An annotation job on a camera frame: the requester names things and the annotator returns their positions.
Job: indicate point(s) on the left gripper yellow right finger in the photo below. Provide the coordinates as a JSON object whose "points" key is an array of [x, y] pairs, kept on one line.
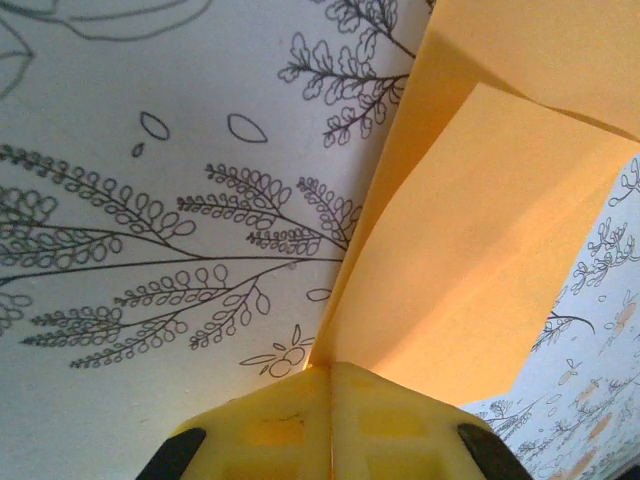
{"points": [[350, 450]]}

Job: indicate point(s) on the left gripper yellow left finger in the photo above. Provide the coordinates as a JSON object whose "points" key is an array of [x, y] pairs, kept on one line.
{"points": [[310, 440]]}

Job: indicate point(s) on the orange square paper sheet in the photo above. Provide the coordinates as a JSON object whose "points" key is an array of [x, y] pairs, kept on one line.
{"points": [[475, 250]]}

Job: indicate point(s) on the floral patterned table cover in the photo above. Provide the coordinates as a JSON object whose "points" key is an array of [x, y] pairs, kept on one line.
{"points": [[150, 150]]}

